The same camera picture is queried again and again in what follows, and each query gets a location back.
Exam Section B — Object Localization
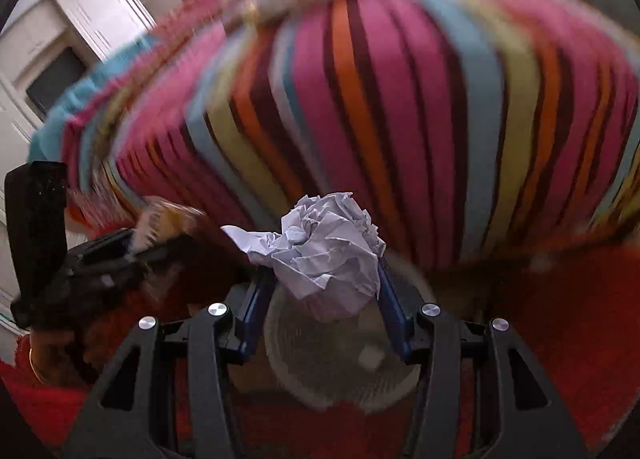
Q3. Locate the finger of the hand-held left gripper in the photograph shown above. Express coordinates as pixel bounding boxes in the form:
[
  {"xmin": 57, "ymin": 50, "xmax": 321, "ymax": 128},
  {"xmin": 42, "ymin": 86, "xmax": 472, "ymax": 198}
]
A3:
[{"xmin": 140, "ymin": 234, "xmax": 209, "ymax": 268}]

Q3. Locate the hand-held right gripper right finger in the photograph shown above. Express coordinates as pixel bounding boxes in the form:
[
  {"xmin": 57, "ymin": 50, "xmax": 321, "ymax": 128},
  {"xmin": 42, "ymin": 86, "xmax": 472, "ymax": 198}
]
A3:
[{"xmin": 375, "ymin": 260, "xmax": 588, "ymax": 459}]

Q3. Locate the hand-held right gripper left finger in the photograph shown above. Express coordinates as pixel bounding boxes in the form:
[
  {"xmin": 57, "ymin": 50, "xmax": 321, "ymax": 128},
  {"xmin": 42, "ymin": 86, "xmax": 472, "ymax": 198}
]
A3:
[{"xmin": 62, "ymin": 268, "xmax": 278, "ymax": 459}]

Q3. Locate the yellow snack wrapper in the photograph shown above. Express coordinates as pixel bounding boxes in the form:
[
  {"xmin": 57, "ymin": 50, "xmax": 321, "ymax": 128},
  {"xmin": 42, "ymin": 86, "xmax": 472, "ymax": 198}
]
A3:
[{"xmin": 131, "ymin": 196, "xmax": 208, "ymax": 255}]

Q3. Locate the white mesh waste basket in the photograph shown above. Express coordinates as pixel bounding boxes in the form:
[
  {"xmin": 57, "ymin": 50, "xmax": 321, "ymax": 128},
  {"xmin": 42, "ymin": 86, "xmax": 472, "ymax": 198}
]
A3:
[{"xmin": 264, "ymin": 259, "xmax": 437, "ymax": 414}]

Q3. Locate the white paper ball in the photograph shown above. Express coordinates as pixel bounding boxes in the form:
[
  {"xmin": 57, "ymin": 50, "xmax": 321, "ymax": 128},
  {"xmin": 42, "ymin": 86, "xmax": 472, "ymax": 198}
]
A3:
[{"xmin": 221, "ymin": 192, "xmax": 387, "ymax": 324}]

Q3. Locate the person's left hand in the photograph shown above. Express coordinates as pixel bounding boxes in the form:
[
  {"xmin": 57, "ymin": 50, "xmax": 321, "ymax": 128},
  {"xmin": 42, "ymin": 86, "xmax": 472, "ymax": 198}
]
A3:
[{"xmin": 36, "ymin": 331, "xmax": 96, "ymax": 385}]

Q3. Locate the gold bangle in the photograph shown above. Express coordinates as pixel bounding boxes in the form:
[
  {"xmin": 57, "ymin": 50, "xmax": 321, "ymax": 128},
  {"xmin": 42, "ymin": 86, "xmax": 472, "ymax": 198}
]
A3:
[{"xmin": 28, "ymin": 346, "xmax": 46, "ymax": 382}]

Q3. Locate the light blue bedsheet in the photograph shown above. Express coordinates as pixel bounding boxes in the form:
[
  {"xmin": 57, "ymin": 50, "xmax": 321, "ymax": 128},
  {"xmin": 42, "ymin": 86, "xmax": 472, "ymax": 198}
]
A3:
[{"xmin": 27, "ymin": 34, "xmax": 161, "ymax": 164}]

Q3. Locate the dark television screen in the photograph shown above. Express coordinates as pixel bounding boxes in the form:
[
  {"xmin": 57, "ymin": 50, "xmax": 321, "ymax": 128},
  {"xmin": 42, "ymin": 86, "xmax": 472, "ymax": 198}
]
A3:
[{"xmin": 25, "ymin": 46, "xmax": 88, "ymax": 114}]

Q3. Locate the red shaggy rug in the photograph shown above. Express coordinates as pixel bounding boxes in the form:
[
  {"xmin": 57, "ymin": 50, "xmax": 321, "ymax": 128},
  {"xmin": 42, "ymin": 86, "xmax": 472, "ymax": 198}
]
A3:
[{"xmin": 0, "ymin": 239, "xmax": 640, "ymax": 459}]

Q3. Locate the colourful striped blanket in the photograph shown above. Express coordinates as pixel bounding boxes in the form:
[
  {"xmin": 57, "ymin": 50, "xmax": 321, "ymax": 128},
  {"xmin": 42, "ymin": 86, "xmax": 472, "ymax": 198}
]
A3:
[{"xmin": 27, "ymin": 0, "xmax": 640, "ymax": 272}]

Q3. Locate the white cabinet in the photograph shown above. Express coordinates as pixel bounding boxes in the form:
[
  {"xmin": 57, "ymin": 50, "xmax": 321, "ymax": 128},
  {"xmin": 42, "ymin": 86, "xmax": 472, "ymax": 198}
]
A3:
[{"xmin": 0, "ymin": 0, "xmax": 161, "ymax": 150}]

